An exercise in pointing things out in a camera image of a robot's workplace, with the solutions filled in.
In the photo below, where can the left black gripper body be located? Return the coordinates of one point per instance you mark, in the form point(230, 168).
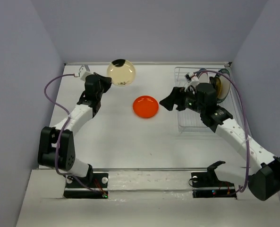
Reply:
point(105, 86)

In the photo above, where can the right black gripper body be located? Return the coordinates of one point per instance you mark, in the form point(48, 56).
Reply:
point(192, 102)

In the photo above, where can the brown yellow patterned plate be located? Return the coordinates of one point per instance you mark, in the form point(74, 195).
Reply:
point(219, 87)

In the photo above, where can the white plate teal red rim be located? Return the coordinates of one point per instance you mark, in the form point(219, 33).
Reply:
point(203, 76)

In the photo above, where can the white plate dark green rim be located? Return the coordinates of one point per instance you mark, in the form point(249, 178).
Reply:
point(225, 84)

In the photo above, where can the cream plate black brush mark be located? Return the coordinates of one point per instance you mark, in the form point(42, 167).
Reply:
point(122, 72)

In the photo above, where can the orange plate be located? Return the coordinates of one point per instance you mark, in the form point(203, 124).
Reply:
point(145, 107)

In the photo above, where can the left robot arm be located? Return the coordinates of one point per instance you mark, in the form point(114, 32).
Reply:
point(57, 147)

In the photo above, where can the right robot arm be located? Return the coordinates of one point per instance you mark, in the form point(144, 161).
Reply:
point(262, 172)

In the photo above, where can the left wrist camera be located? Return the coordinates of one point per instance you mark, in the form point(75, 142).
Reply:
point(83, 72)

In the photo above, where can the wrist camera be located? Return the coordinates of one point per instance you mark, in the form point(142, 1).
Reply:
point(192, 82)
point(83, 72)

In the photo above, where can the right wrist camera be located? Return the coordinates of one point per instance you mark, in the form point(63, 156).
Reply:
point(192, 82)

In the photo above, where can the white wire dish rack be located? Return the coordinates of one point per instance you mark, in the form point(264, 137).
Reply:
point(188, 120)

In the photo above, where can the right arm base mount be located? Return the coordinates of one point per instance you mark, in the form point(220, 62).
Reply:
point(205, 187)

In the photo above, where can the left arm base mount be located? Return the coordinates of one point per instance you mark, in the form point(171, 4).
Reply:
point(96, 189)

